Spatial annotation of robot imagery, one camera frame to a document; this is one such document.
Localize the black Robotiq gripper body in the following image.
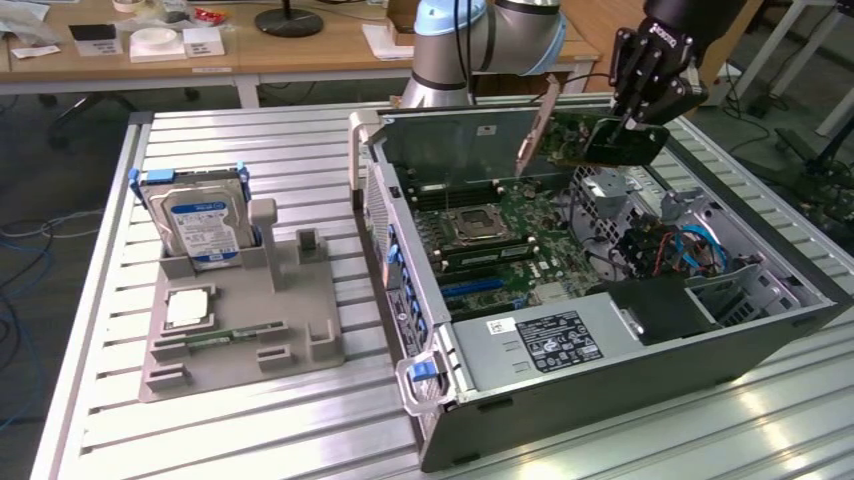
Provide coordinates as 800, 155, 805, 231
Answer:
636, 0, 744, 77

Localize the green graphics card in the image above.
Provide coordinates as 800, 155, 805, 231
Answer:
514, 74, 672, 176

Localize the wooden cabinet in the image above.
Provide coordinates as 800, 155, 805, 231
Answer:
560, 0, 766, 116

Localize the perforated metal drive cage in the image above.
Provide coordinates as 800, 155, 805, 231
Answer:
570, 163, 669, 236

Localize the black floor stand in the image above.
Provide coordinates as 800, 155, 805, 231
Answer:
773, 127, 854, 211

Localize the brown cardboard box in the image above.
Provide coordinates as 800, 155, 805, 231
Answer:
386, 0, 421, 49

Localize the white paper stack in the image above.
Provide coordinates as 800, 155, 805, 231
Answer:
362, 22, 419, 62

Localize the CPU socket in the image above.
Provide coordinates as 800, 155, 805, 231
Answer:
452, 207, 509, 247

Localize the grey metal disk bay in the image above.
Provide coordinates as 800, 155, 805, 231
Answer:
684, 262, 802, 329

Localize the black RAM stick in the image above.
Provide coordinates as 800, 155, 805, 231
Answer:
437, 243, 540, 267

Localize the black fan shroud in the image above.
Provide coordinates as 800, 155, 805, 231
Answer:
610, 277, 722, 347

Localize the green motherboard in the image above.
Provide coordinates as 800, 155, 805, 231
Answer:
397, 167, 613, 321

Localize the wooden desk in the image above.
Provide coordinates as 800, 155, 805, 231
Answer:
0, 0, 602, 109

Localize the blue expansion slot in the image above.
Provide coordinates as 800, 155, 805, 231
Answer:
439, 278, 506, 297

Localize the black round lamp base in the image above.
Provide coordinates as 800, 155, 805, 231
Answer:
254, 0, 326, 37

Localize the grey power supply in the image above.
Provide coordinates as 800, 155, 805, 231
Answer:
452, 292, 649, 392

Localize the open black PC case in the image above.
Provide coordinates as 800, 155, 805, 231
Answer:
347, 94, 854, 474

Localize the plain white box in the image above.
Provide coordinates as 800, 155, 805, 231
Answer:
181, 27, 227, 59

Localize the white round container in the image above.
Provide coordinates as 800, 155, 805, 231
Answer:
127, 27, 187, 64

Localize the hard disk with blue label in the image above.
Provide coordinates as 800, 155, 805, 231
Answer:
127, 167, 254, 274

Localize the white box with black lid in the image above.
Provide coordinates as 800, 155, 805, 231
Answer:
69, 23, 123, 57

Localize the silver CPU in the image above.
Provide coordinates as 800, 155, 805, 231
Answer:
163, 289, 214, 331

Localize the green RAM stick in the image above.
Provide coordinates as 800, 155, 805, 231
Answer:
181, 325, 286, 350

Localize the grey parts rack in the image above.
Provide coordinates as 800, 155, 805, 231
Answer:
137, 198, 346, 405

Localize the white paper card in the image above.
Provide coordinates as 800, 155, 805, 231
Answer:
10, 44, 63, 60

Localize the clear plastic bag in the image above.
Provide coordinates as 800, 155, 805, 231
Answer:
0, 0, 69, 46

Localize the black power cable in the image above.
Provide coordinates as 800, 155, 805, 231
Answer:
558, 73, 616, 97

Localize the white table frame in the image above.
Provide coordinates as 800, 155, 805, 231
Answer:
730, 0, 854, 136

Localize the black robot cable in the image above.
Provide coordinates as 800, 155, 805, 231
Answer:
453, 0, 477, 99

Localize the blue wire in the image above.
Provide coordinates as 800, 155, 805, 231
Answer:
673, 224, 729, 276

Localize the red wire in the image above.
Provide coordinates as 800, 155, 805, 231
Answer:
656, 230, 674, 275

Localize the white floor cable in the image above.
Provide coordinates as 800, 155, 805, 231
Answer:
0, 209, 102, 240

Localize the blue floor cable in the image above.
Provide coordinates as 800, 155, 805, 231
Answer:
0, 239, 55, 431

